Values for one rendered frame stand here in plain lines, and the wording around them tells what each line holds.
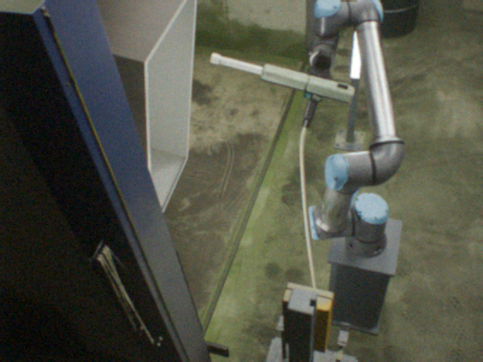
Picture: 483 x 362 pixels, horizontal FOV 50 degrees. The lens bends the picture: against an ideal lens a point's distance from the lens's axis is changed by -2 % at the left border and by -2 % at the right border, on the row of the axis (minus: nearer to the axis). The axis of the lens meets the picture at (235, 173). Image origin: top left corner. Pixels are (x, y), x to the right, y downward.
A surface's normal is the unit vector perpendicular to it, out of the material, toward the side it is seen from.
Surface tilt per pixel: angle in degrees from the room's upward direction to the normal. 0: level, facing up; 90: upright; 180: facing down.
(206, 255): 0
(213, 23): 90
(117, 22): 12
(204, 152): 0
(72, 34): 90
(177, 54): 90
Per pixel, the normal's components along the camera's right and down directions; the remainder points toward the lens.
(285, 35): -0.31, 0.73
